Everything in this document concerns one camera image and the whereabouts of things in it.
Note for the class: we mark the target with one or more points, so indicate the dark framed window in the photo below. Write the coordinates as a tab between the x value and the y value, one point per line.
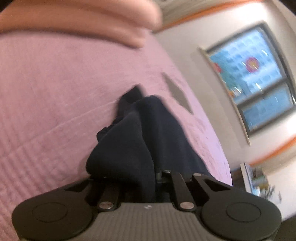
252	61

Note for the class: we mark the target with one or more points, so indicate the folded pink blanket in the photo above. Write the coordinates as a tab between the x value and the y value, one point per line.
125	22

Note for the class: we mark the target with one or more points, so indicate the purple bed cover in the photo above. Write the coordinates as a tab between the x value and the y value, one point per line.
58	91

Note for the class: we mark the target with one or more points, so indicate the beige orange curtain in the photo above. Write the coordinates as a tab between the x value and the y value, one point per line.
176	12
278	158

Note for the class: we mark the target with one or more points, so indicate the left beige orange curtain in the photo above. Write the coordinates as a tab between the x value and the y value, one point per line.
176	12

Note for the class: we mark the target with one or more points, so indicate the tablet with dark screen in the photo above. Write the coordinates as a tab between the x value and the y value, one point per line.
177	93

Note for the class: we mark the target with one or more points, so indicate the right beige orange curtain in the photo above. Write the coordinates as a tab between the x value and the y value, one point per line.
278	158

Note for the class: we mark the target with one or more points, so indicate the orange drink bottle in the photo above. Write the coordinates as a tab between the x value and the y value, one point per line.
235	92

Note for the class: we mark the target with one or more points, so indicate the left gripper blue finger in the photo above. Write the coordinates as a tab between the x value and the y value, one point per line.
158	174

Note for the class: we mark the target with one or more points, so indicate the black hoodie with white stripes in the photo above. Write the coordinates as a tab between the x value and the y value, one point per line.
143	135

